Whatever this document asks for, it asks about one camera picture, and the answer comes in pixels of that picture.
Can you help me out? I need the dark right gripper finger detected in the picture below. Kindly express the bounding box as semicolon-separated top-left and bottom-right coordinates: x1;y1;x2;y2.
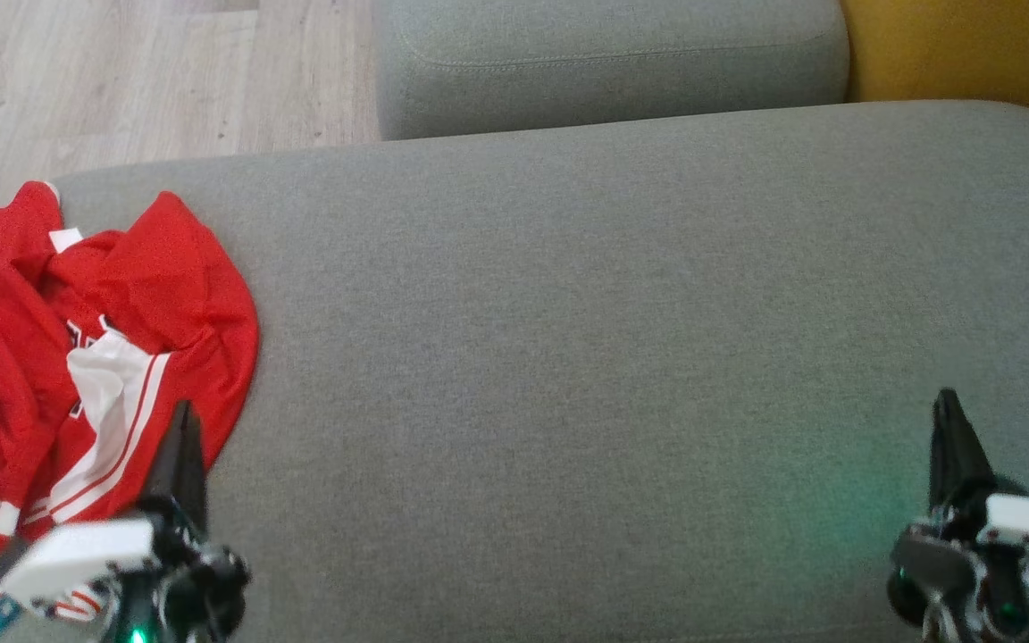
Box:
950;393;996;523
929;389;958;514

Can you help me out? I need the yellow cushion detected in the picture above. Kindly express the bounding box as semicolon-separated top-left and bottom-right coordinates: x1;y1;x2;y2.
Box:
839;0;1029;142

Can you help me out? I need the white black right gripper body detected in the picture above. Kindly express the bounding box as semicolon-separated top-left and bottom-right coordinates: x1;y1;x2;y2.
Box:
888;494;1029;643

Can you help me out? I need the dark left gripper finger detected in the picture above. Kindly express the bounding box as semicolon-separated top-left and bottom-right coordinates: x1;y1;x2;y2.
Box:
177;401;209;535
141;401;189;523

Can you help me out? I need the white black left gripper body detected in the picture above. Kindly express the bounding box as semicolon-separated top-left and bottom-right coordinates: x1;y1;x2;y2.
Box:
1;496;253;643

